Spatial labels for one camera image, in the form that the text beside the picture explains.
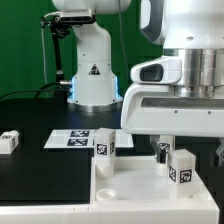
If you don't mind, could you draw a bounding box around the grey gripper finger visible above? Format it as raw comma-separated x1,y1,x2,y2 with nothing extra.
215,138,224,166

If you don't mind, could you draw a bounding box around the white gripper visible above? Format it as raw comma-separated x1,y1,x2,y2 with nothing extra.
121,56,224,164

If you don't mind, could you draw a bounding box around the white square table top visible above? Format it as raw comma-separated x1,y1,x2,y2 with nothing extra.
91,156,202,201

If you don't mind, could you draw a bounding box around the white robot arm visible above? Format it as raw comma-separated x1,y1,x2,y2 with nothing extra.
52,0,224,163

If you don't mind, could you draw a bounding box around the white L-shaped obstacle fence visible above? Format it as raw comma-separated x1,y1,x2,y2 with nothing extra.
0,158,221,224

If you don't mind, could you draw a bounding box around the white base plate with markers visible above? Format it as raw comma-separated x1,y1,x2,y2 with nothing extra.
44,129,134,149

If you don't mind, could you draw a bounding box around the black cable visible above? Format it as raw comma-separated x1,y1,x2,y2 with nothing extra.
0,81,70,102

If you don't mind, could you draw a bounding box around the silver camera on stand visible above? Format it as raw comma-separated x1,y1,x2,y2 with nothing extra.
59,9,93,23

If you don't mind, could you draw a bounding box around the black camera stand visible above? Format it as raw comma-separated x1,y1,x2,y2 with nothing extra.
40,15,71,101

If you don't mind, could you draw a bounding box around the white cable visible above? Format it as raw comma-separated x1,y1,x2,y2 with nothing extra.
40,11,61,85

